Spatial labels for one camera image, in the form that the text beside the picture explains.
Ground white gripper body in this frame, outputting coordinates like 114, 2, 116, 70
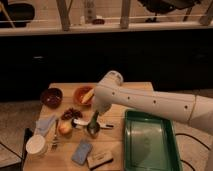
92, 99, 111, 116

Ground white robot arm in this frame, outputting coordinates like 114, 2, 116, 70
92, 71, 213, 135

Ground metal measuring cup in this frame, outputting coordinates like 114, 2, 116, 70
86, 122, 100, 138

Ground white paper cup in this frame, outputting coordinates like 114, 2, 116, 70
26, 134, 48, 156

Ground yellow corn cob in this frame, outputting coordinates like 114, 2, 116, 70
81, 89, 94, 104

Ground orange bowl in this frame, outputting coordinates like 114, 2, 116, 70
73, 86, 93, 106

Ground dark red grapes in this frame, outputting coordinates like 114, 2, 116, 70
61, 108, 83, 120

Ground red yellow apple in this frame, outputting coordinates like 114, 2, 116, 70
58, 122, 72, 135

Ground blue sponge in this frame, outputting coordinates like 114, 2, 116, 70
71, 140, 92, 165

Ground dark red bowl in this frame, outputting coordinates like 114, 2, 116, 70
40, 88, 63, 109

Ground wooden brush block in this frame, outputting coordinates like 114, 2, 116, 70
87, 150, 113, 170

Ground metal fork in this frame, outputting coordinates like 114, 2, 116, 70
51, 119, 59, 150

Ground green plastic tray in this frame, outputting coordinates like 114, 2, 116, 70
123, 110, 183, 171

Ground blue grey cloth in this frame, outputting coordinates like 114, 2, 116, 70
35, 115, 56, 136

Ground black office chair right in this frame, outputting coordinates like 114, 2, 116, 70
137, 0, 202, 23

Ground black chair left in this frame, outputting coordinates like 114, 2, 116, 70
0, 0, 35, 28

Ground black cable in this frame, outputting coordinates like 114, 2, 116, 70
0, 132, 213, 171

